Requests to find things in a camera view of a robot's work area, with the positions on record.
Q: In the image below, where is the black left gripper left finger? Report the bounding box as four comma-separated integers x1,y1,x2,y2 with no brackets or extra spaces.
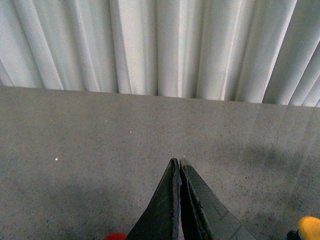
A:
126,158,181,240

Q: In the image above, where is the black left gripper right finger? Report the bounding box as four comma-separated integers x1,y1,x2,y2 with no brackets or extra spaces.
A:
180,158,248,240

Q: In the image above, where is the yellow push button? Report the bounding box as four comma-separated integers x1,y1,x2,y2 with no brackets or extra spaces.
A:
286,216,320,240

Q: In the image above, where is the red push button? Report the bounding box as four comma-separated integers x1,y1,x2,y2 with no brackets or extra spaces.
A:
103,232,127,240

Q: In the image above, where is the white pleated curtain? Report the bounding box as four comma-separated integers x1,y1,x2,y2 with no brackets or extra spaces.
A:
0,0,320,107

